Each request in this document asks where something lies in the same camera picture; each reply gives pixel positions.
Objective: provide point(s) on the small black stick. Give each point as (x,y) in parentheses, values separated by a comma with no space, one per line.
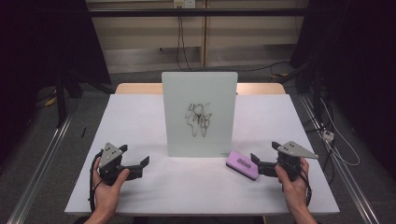
(83,132)

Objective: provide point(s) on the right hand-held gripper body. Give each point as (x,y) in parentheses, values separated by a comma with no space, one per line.
(291,154)

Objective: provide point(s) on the metal floor rail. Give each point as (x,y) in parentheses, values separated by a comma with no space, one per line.
(348,174)
(37,174)

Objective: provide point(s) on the person's right hand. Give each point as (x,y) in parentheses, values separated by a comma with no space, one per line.
(294,193)

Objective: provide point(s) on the black horizontal metal bar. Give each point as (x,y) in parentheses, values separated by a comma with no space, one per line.
(193,12)

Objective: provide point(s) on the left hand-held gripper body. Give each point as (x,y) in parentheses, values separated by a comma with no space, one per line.
(109,155)

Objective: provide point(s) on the white wall socket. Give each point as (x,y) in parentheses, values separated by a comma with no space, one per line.
(184,3)

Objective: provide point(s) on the purple whiteboard eraser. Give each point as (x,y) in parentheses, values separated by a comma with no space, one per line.
(241,163)

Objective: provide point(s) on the person's left hand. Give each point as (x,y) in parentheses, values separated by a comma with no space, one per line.
(106,196)

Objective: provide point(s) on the black curtain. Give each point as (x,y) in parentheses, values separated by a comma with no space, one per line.
(37,46)
(358,46)

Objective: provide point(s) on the black metal stand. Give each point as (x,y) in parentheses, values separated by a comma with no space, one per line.
(60,99)

